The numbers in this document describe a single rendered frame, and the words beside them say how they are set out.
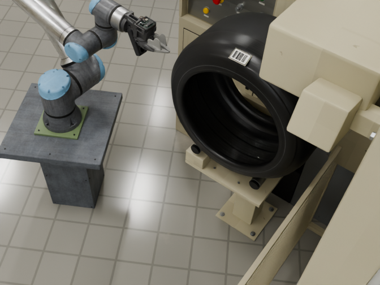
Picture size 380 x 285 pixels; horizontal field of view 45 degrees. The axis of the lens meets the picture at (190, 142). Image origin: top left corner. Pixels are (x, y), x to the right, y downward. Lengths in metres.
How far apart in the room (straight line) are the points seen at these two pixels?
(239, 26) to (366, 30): 0.60
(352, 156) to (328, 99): 0.99
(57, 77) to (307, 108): 1.52
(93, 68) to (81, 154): 0.41
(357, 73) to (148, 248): 1.90
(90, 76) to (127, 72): 1.30
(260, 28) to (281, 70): 0.51
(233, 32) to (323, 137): 0.68
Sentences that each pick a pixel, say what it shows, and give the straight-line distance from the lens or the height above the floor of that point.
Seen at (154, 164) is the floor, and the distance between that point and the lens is 2.96.
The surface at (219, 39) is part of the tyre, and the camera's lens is 1.50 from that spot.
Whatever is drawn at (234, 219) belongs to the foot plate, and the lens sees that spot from 2.75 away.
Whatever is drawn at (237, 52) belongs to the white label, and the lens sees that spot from 1.44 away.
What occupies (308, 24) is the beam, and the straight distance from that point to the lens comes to 1.02.
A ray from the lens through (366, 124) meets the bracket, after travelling 1.00.
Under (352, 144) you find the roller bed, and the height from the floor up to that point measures 1.04.
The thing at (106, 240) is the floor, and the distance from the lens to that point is 2.69.
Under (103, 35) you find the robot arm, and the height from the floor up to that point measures 1.18.
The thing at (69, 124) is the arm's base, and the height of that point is 0.65.
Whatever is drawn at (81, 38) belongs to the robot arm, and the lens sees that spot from 1.92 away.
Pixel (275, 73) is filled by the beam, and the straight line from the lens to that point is 1.05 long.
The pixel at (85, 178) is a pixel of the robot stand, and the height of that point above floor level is 0.30.
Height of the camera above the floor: 2.34
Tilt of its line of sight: 49 degrees down
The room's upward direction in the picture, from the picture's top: 4 degrees clockwise
